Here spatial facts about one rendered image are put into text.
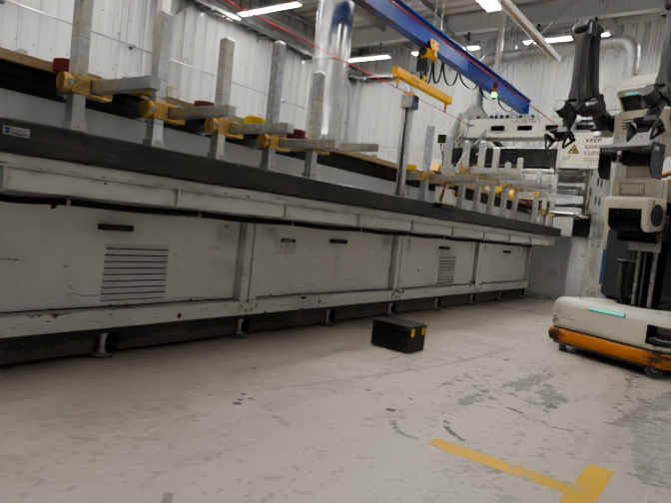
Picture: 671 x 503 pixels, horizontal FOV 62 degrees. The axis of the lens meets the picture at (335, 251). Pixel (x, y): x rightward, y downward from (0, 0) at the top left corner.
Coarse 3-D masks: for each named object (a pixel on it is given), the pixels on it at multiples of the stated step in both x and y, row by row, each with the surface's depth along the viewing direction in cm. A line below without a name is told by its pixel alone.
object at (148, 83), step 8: (104, 80) 146; (112, 80) 144; (120, 80) 142; (128, 80) 140; (136, 80) 138; (144, 80) 136; (152, 80) 135; (160, 80) 137; (96, 88) 148; (104, 88) 146; (112, 88) 144; (120, 88) 142; (128, 88) 140; (136, 88) 138; (144, 88) 136; (152, 88) 135; (160, 88) 137; (64, 96) 159
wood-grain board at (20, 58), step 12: (0, 48) 149; (12, 60) 152; (24, 60) 154; (36, 60) 156; (48, 72) 161; (132, 96) 184; (168, 96) 192; (240, 120) 219; (348, 156) 284; (360, 156) 288; (396, 168) 318
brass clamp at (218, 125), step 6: (210, 120) 186; (216, 120) 186; (222, 120) 187; (228, 120) 189; (210, 126) 186; (216, 126) 185; (222, 126) 187; (228, 126) 190; (210, 132) 189; (216, 132) 187; (222, 132) 188; (228, 132) 190; (234, 138) 196; (240, 138) 195
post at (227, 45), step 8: (224, 40) 187; (232, 40) 188; (224, 48) 187; (232, 48) 188; (224, 56) 186; (232, 56) 188; (224, 64) 186; (232, 64) 189; (224, 72) 186; (224, 80) 187; (216, 88) 188; (224, 88) 187; (216, 96) 188; (224, 96) 188; (216, 104) 188; (224, 104) 188; (216, 136) 188; (224, 136) 190; (216, 144) 188; (224, 144) 190; (216, 152) 188; (224, 152) 190
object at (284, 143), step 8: (248, 144) 220; (256, 144) 218; (280, 144) 210; (288, 144) 208; (296, 144) 206; (304, 144) 203; (312, 144) 201; (320, 144) 199; (328, 144) 197; (336, 144) 196
